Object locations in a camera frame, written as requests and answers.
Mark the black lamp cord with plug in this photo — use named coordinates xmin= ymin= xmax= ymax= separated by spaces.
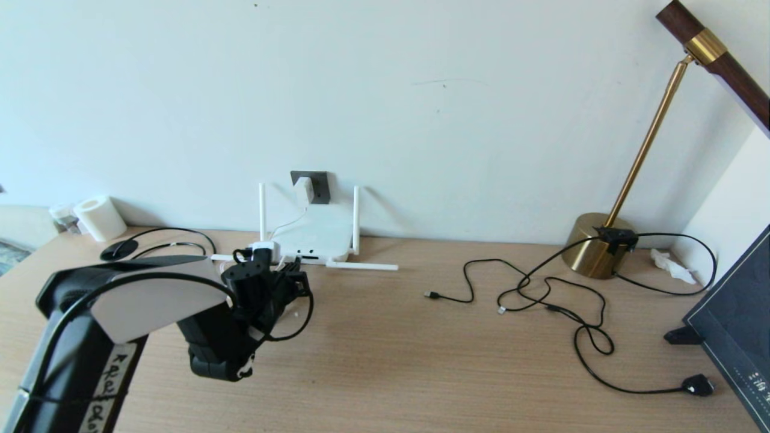
xmin=497 ymin=235 xmax=716 ymax=397

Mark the dark framed board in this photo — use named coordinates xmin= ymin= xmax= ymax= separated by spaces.
xmin=684 ymin=224 xmax=770 ymax=433

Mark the black USB cable white tip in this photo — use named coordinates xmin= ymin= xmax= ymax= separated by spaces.
xmin=424 ymin=258 xmax=553 ymax=316

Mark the white router with antennas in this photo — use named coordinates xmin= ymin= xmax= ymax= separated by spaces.
xmin=211 ymin=183 xmax=399 ymax=271

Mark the short black lamp cable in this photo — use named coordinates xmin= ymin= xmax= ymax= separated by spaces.
xmin=614 ymin=233 xmax=719 ymax=296

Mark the black box on lamp base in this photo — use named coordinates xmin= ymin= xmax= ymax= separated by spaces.
xmin=594 ymin=226 xmax=640 ymax=256

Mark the black board stand foot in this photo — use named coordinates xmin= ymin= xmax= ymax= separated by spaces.
xmin=663 ymin=325 xmax=705 ymax=346

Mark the white toilet paper roll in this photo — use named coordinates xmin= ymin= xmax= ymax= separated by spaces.
xmin=74 ymin=195 xmax=128 ymax=242

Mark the grey wall socket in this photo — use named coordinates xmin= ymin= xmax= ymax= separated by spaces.
xmin=291 ymin=171 xmax=331 ymax=204

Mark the small clear jar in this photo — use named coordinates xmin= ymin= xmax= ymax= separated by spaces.
xmin=49 ymin=204 xmax=81 ymax=235

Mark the white power adapter with cord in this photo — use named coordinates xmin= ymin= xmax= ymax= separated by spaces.
xmin=268 ymin=176 xmax=317 ymax=241

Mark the black ethernet cable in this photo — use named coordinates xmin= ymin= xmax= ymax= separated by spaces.
xmin=112 ymin=227 xmax=301 ymax=265

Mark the brass desk lamp wooden head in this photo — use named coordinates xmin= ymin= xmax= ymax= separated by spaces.
xmin=562 ymin=0 xmax=770 ymax=280

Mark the crumpled white tissue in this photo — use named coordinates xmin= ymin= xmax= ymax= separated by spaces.
xmin=650 ymin=247 xmax=699 ymax=286

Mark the black desk cable grommet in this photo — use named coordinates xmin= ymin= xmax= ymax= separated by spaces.
xmin=100 ymin=239 xmax=140 ymax=262

